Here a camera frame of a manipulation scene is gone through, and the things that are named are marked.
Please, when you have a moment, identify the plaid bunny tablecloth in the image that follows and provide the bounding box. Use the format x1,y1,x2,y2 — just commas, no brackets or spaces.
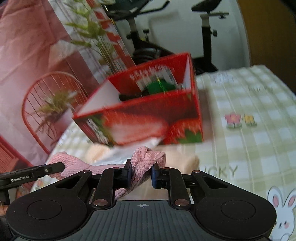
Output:
30,64,296,241

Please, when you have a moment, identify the red strawberry cardboard box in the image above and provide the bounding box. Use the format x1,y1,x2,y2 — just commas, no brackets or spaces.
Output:
74,53,203,146

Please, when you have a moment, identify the person's left hand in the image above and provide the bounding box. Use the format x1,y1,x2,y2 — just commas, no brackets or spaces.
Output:
0,203,9,217

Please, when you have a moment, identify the pink knitted cloth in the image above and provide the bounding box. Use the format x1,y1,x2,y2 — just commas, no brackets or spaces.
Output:
47,146,167,200

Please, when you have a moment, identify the brown wooden door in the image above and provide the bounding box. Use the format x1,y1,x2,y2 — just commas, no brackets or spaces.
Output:
238,1,295,92

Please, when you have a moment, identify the cream knitted cloth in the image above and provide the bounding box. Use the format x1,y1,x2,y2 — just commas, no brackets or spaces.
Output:
84,143,201,202

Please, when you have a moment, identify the black exercise bike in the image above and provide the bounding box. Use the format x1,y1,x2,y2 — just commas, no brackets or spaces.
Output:
101,0,230,76

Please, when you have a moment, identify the green plush tasselled ball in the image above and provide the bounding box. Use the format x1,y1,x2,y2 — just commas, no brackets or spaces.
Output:
147,78,177,95

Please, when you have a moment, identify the red plant print backdrop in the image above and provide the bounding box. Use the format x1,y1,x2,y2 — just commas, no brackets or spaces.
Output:
1,1,134,168

